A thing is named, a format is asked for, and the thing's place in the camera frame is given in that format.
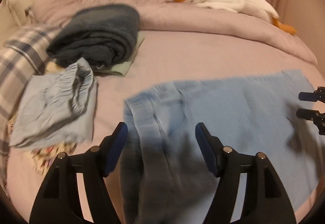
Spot light blue denim pants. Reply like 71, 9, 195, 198
120, 70, 324, 223

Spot floral patterned cloth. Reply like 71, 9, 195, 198
26, 142, 77, 176

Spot folded pale blue pants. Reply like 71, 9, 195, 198
9, 58, 98, 150

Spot folded light green cloth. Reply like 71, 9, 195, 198
93, 31, 145, 77

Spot plaid blue white pillow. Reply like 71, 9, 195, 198
1, 24, 61, 156

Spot folded dark blue jeans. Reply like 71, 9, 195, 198
47, 4, 140, 71

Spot pink quilted comforter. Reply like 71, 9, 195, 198
31, 0, 318, 65

